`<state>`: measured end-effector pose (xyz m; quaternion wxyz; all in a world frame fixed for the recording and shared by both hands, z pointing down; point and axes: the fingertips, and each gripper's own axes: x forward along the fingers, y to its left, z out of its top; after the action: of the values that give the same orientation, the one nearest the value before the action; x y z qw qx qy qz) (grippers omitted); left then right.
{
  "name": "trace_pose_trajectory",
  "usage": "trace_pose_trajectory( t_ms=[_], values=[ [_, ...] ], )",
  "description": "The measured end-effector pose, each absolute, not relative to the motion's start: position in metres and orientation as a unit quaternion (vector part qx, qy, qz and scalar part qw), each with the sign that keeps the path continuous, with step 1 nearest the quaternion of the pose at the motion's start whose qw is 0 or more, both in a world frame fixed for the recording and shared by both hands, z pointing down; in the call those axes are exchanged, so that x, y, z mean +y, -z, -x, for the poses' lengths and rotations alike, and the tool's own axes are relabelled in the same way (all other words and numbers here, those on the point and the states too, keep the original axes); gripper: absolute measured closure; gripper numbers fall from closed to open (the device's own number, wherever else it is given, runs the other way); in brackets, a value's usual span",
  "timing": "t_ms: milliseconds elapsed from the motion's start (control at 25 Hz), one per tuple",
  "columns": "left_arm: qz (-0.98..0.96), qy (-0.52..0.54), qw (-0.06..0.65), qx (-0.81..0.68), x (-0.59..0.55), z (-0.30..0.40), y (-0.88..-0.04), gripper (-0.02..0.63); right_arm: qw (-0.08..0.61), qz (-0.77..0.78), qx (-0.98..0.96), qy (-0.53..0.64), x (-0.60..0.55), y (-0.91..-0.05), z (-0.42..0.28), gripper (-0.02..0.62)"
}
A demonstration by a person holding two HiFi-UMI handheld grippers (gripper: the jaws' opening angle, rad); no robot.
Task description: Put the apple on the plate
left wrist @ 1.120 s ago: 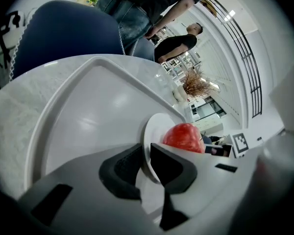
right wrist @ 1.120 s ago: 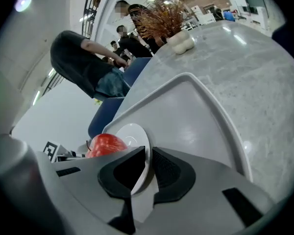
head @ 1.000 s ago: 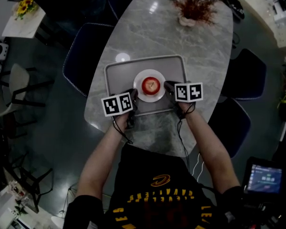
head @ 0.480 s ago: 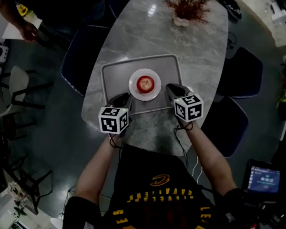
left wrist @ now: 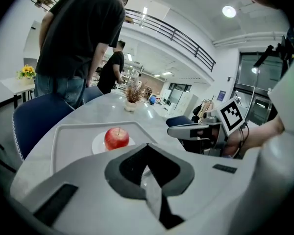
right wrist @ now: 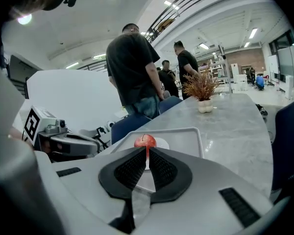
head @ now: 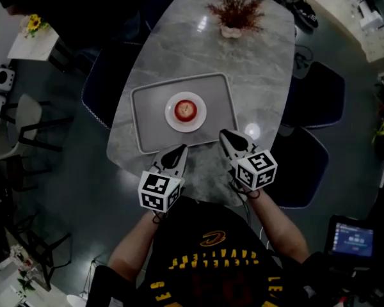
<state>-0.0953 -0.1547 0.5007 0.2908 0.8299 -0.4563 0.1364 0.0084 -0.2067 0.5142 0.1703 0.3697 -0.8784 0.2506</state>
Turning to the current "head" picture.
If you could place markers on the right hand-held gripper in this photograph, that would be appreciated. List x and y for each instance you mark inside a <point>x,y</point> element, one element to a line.
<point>256,169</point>

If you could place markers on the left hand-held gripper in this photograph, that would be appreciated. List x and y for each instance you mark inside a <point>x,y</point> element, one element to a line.
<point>160,190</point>

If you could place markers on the white plate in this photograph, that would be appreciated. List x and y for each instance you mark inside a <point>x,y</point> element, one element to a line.
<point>169,112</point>

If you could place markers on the red apple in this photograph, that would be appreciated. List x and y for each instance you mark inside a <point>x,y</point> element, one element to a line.
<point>185,110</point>

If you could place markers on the person's left forearm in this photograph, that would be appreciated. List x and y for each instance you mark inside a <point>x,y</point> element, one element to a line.
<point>131,251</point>

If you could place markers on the person's right forearm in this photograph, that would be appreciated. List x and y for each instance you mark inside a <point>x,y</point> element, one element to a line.
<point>281,229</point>

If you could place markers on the grey rectangular tray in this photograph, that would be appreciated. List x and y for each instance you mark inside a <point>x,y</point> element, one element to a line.
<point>147,120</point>

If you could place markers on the person's black printed jersey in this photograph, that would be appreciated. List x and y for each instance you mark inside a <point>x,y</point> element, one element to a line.
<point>211,267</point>

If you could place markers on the red dried plant in pot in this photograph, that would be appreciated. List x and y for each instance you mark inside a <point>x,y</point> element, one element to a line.
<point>236,8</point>

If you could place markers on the dark red chair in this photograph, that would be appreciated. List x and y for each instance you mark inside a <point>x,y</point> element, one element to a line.
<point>22,174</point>

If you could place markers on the black and white bag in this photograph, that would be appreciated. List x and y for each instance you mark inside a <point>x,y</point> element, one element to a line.
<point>302,8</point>

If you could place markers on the beige chair black legs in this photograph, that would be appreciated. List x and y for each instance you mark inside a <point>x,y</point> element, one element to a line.
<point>6,139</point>

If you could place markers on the white side table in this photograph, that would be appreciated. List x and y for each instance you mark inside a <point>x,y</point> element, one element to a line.
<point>32,48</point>

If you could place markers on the yellow sunflower bouquet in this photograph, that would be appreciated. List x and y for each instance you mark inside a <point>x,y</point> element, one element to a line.
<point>34,23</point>

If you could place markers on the white table with flowers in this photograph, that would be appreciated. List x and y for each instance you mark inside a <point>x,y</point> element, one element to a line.
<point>6,286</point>

